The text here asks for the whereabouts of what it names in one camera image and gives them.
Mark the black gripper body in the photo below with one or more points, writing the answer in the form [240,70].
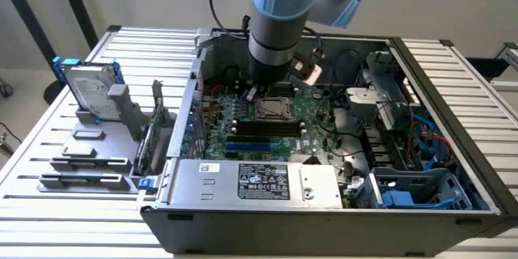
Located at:
[267,72]

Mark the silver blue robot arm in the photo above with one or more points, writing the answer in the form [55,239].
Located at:
[279,13]

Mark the metal CPU socket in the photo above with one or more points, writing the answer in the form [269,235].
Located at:
[273,108]

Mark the silver CPU chip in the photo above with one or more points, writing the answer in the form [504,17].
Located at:
[79,150]
[88,134]

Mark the black RAM slots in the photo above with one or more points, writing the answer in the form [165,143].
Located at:
[283,89]

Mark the black installed RAM bank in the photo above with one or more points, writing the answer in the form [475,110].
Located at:
[268,128]

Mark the black expansion slot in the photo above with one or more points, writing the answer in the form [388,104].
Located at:
[247,139]

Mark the blue expansion slot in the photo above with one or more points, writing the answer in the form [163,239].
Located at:
[247,146]

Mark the green motherboard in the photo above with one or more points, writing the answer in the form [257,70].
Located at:
[283,146]

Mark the metal disk bay cage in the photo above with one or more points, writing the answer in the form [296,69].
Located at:
[384,95]

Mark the green graphics card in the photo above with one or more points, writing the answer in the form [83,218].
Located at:
[151,137]

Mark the silver power supply unit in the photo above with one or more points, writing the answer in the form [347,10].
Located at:
[251,184]

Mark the grey parts rack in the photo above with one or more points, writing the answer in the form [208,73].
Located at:
[121,150]

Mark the hard disk with blue carrier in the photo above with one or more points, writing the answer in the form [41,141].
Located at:
[91,89]

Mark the blue case latch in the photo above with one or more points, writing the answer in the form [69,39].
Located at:
[144,183]

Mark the black open PC case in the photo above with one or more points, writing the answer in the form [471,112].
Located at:
[323,228]

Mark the grey blue drive bay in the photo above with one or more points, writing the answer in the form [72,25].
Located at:
[420,187]

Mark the black stand pole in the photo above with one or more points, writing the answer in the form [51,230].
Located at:
[28,16]
[79,4]

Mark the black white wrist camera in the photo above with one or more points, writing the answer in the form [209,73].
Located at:
[306,68]

